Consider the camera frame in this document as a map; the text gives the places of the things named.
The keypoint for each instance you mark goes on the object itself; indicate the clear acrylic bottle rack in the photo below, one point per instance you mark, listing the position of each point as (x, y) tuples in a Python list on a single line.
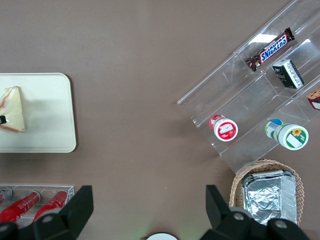
[(71, 188)]

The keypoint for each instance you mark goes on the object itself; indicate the small black carton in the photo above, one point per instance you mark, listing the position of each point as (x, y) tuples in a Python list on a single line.
[(287, 73)]

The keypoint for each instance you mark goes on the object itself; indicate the beige plastic tray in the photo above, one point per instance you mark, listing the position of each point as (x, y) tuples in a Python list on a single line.
[(50, 112)]

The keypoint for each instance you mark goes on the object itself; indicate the light tan wicker basket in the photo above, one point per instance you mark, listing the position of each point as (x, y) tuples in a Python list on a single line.
[(236, 182)]

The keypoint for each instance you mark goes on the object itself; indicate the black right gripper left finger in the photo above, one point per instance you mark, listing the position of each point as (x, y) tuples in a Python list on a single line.
[(62, 222)]

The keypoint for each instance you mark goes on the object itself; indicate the brown paper table cover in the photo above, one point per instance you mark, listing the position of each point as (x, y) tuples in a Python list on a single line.
[(137, 75)]

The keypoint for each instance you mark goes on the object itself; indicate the Snickers chocolate bar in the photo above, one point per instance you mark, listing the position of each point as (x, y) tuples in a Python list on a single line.
[(271, 48)]

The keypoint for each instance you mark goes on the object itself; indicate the triangular sandwich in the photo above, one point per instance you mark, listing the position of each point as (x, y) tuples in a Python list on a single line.
[(15, 110)]

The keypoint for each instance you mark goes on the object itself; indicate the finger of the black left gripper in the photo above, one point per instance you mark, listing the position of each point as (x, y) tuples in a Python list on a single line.
[(2, 120)]

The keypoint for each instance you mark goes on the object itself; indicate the red cookie box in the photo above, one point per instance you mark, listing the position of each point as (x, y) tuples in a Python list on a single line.
[(315, 100)]

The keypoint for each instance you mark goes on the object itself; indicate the clear acrylic tiered stand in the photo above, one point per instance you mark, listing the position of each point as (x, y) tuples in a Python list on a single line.
[(237, 100)]

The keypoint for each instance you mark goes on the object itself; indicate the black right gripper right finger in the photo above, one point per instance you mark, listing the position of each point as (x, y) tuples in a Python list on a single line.
[(232, 225)]

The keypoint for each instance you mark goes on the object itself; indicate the silver foil container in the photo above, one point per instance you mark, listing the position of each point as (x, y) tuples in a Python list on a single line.
[(265, 197)]

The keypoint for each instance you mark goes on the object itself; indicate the red lid yogurt cup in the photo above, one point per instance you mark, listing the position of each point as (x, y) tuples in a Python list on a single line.
[(226, 130)]

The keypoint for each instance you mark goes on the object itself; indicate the green lid yogurt cup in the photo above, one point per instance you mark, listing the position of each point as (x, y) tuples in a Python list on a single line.
[(291, 136)]

